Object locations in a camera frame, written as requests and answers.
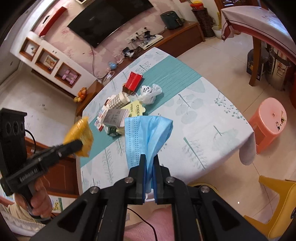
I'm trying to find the pink trouser left leg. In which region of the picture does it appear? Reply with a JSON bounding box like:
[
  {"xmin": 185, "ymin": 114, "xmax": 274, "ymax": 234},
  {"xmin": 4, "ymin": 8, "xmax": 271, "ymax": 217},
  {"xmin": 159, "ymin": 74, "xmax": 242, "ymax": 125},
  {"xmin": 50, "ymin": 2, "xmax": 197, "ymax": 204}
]
[{"xmin": 123, "ymin": 207, "xmax": 175, "ymax": 240}]

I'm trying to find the black cable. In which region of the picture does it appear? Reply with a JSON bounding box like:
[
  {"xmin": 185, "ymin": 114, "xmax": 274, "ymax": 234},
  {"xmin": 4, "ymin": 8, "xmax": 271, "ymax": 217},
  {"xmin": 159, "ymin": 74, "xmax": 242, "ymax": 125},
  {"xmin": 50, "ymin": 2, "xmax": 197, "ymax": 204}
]
[{"xmin": 126, "ymin": 207, "xmax": 159, "ymax": 241}]

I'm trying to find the blue round ornament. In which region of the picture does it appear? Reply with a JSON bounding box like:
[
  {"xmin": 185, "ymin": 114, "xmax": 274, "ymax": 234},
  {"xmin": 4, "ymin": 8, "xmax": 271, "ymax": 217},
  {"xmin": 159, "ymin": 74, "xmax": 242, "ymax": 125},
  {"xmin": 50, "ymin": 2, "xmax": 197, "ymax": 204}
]
[{"xmin": 108, "ymin": 61, "xmax": 117, "ymax": 71}]

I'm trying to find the red white Kinder chocolate box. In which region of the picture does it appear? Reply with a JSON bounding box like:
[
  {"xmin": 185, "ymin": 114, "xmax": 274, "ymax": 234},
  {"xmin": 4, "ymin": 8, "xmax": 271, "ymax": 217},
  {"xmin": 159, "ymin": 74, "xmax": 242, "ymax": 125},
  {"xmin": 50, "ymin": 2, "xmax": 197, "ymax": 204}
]
[{"xmin": 94, "ymin": 105, "xmax": 108, "ymax": 132}]

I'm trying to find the blue face mask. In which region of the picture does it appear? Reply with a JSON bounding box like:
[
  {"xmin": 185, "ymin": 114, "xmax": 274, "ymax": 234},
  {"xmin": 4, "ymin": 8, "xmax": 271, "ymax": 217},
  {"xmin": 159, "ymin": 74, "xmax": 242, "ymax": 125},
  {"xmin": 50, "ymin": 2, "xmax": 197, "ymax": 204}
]
[{"xmin": 125, "ymin": 115, "xmax": 173, "ymax": 193}]

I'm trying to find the yellow wrapper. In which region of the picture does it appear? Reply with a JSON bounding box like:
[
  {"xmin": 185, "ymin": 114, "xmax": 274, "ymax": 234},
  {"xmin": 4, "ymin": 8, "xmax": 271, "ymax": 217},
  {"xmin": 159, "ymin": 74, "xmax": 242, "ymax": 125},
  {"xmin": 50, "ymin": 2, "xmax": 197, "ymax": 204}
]
[{"xmin": 63, "ymin": 116, "xmax": 94, "ymax": 157}]

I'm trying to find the white wall shelf unit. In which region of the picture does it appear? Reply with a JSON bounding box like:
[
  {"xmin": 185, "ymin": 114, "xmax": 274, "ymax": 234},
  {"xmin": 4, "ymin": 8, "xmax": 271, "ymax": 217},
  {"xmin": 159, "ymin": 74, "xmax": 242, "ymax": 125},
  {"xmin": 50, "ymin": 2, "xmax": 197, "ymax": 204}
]
[{"xmin": 11, "ymin": 31, "xmax": 96, "ymax": 95}]

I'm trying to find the dark green air fryer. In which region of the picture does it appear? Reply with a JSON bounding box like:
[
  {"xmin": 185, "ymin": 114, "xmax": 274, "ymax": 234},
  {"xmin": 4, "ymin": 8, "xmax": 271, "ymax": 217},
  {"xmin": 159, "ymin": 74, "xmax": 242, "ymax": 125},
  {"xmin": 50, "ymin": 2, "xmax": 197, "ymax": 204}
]
[{"xmin": 160, "ymin": 11, "xmax": 183, "ymax": 30}]

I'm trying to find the teal white patterned tablecloth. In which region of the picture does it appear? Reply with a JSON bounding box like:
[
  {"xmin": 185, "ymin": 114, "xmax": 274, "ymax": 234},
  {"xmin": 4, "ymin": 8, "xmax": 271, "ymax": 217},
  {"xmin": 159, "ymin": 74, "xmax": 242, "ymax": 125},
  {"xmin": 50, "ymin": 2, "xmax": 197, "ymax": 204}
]
[{"xmin": 79, "ymin": 47, "xmax": 258, "ymax": 193}]

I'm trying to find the white grey printed carton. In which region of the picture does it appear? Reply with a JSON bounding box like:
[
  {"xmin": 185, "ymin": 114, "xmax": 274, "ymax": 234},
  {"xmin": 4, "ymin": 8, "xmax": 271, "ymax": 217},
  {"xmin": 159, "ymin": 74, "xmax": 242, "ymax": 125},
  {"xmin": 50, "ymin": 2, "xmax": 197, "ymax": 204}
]
[{"xmin": 103, "ymin": 109, "xmax": 130, "ymax": 128}]

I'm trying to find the black television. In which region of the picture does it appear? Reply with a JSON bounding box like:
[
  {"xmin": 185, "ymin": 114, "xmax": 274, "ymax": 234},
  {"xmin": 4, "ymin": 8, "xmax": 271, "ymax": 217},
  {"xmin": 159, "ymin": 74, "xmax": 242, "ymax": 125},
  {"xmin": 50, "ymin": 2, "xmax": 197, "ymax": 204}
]
[{"xmin": 68, "ymin": 0, "xmax": 153, "ymax": 48}]

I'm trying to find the green cream Codex chocolate box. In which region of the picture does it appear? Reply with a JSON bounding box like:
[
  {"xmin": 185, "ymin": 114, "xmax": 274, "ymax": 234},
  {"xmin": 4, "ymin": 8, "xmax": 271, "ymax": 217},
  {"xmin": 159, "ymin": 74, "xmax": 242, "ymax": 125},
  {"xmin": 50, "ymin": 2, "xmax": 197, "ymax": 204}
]
[{"xmin": 106, "ymin": 99, "xmax": 146, "ymax": 138}]

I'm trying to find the pink plastic stool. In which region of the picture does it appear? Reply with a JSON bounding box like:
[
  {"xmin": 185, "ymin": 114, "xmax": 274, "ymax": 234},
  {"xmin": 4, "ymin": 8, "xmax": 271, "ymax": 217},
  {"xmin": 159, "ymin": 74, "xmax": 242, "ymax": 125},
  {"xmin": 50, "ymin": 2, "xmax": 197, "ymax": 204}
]
[{"xmin": 248, "ymin": 97, "xmax": 287, "ymax": 154}]

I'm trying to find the checked paper cup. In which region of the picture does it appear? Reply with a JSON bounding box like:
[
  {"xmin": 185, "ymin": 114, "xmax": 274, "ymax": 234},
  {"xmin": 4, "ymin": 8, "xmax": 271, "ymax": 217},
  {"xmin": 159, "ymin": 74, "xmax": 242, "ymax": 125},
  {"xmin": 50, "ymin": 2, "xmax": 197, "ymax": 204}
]
[{"xmin": 106, "ymin": 91, "xmax": 130, "ymax": 109}]

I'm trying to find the red small box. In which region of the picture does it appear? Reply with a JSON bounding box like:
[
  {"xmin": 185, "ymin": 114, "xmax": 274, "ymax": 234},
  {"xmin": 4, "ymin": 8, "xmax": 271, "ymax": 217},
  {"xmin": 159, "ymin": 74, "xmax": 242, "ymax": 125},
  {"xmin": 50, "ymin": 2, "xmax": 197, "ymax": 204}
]
[{"xmin": 122, "ymin": 72, "xmax": 142, "ymax": 93}]

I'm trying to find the yellow plastic chair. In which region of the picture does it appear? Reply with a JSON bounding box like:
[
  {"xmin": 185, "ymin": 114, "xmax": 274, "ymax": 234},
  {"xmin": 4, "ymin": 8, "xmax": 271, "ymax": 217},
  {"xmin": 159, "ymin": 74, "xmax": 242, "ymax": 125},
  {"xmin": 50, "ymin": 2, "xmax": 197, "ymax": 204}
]
[{"xmin": 242, "ymin": 175, "xmax": 296, "ymax": 240}]

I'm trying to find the dark wicker basket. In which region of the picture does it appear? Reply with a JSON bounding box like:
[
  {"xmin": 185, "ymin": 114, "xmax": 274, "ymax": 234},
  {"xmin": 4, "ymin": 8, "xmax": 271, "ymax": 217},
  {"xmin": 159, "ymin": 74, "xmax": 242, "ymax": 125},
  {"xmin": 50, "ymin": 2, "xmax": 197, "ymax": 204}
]
[{"xmin": 192, "ymin": 8, "xmax": 215, "ymax": 38}]

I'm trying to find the white set-top box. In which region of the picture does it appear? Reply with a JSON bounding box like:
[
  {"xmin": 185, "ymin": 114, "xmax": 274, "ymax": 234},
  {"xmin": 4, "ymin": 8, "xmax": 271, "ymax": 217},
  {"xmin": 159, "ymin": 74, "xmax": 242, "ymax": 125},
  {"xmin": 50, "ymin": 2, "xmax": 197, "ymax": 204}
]
[{"xmin": 140, "ymin": 34, "xmax": 164, "ymax": 50}]

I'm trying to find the white plastic bag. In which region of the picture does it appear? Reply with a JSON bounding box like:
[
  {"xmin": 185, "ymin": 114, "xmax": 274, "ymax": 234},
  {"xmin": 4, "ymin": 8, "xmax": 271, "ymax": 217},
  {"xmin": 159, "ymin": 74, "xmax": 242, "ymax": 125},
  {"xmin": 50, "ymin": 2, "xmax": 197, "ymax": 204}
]
[{"xmin": 137, "ymin": 84, "xmax": 162, "ymax": 105}]

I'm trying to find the yellow rimmed trash bin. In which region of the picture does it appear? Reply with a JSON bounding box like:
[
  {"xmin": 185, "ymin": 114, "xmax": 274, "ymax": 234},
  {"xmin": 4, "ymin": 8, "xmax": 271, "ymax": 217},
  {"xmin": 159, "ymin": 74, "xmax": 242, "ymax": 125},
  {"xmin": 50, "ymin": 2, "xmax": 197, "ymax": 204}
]
[{"xmin": 189, "ymin": 183, "xmax": 219, "ymax": 194}]

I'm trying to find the fruit bowl with oranges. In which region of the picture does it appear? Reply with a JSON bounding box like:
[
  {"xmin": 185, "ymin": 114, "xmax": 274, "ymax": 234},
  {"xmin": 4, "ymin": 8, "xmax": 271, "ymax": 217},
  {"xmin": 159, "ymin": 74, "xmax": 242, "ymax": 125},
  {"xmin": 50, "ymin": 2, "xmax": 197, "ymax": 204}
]
[{"xmin": 73, "ymin": 87, "xmax": 87, "ymax": 103}]

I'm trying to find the person left hand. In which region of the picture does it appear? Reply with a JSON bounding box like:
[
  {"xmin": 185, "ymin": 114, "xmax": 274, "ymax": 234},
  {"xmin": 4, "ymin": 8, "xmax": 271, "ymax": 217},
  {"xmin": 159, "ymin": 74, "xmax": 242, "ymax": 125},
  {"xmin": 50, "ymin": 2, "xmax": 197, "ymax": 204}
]
[{"xmin": 14, "ymin": 178, "xmax": 53, "ymax": 219}]

